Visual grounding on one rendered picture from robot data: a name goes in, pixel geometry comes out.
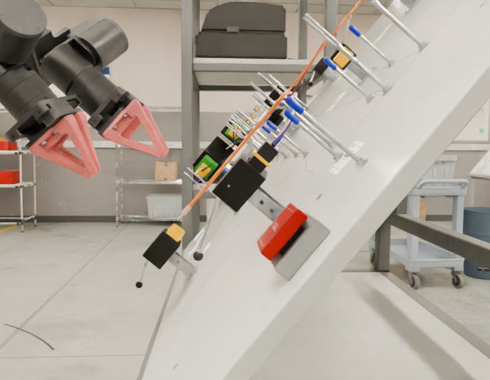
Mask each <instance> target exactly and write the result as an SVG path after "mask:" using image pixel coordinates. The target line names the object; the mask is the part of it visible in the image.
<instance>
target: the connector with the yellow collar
mask: <svg viewBox="0 0 490 380"><path fill-rule="evenodd" d="M256 153H257V154H258V155H260V156H261V157H262V158H263V159H265V160H266V161H267V162H268V163H270V162H271V161H272V160H273V159H274V157H275V156H276V155H277V154H278V153H279V151H278V150H277V149H276V148H275V145H274V144H273V143H272V144H270V142H269V141H267V140H266V141H264V142H263V144H262V145H261V146H260V147H259V148H258V149H257V151H256ZM247 163H248V164H250V165H251V166H252V167H254V168H255V169H256V170H257V171H258V172H260V173H261V172H262V171H263V170H264V169H265V168H266V167H267V166H266V165H265V164H263V163H262V162H261V161H260V160H259V159H258V158H257V157H256V156H255V155H252V157H251V158H250V159H249V160H248V161H247Z"/></svg>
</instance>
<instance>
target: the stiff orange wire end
mask: <svg viewBox="0 0 490 380"><path fill-rule="evenodd" d="M286 95H287V91H285V92H284V93H283V95H282V96H280V97H279V98H278V100H277V102H276V103H275V104H274V105H273V106H272V107H271V108H270V109H269V110H268V112H267V113H266V114H265V115H264V117H263V118H262V119H261V120H260V121H259V123H258V124H257V125H256V126H255V127H254V128H253V129H252V130H251V132H250V133H249V134H248V135H247V137H246V138H245V139H244V140H243V142H242V143H241V144H240V145H239V146H238V147H237V148H236V149H235V150H234V152H233V153H232V154H231V155H230V157H229V158H228V159H227V160H226V161H225V163H224V164H223V165H222V166H221V167H220V168H219V169H218V170H217V172H216V173H215V174H214V175H213V177H212V178H211V179H210V180H209V181H208V183H207V184H206V185H205V186H204V187H203V188H202V189H201V190H200V192H199V193H198V194H197V195H196V196H195V198H194V199H193V200H192V201H191V203H190V204H188V205H187V206H186V207H185V208H184V210H183V211H182V215H181V216H180V217H179V218H178V219H177V221H179V220H180V219H181V218H182V216H185V215H186V214H187V213H188V212H189V210H190V209H191V207H192V206H193V205H194V203H195V202H196V201H197V200H198V198H199V197H200V196H201V195H202V194H203V193H204V192H205V191H206V190H207V188H208V187H209V186H210V185H211V184H212V182H213V181H214V180H215V179H216V177H217V176H218V175H219V174H220V173H221V172H222V171H223V170H224V169H225V167H226V166H227V165H228V164H229V162H230V161H231V160H232V159H233V158H234V156H235V155H236V154H237V153H238V152H239V151H240V150H241V149H242V147H243V146H244V145H245V144H246V143H247V141H248V140H249V139H250V138H251V136H252V135H253V134H254V133H255V132H256V131H257V130H258V129H259V128H260V126H261V125H262V124H263V123H264V121H265V120H266V119H267V118H268V116H269V115H270V114H271V113H272V112H273V111H274V110H275V109H276V108H277V106H278V105H279V104H280V103H281V101H282V100H283V98H284V97H285V96H286Z"/></svg>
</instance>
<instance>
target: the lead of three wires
mask: <svg viewBox="0 0 490 380"><path fill-rule="evenodd" d="M282 105H285V106H288V105H287V104H286V102H285V100H283V102H282ZM288 107H289V106H288ZM289 111H291V113H293V114H294V112H295V111H294V110H293V109H292V108H291V107H289ZM291 123H292V122H291V120H289V119H287V121H286V124H285V125H284V127H283V129H282V130H281V132H280V133H279V134H278V136H277V138H276V139H275V140H274V141H273V142H272V143H273V144H274V145H275V146H276V145H277V144H278V143H279V142H280V141H281V140H282V138H283V136H284V134H285V132H287V131H288V129H289V127H290V125H291ZM272 143H271V144H272Z"/></svg>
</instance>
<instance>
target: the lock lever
mask: <svg viewBox="0 0 490 380"><path fill-rule="evenodd" d="M219 201H220V199H219V198H218V197H217V198H216V202H215V204H214V207H213V211H212V213H211V215H210V219H209V222H208V224H207V227H206V230H205V232H204V236H203V238H202V241H201V245H200V246H199V247H198V248H197V250H198V252H199V253H202V252H203V248H204V244H205V241H206V239H207V235H208V233H209V230H210V227H211V225H212V222H213V219H214V216H215V214H216V210H217V207H218V205H219Z"/></svg>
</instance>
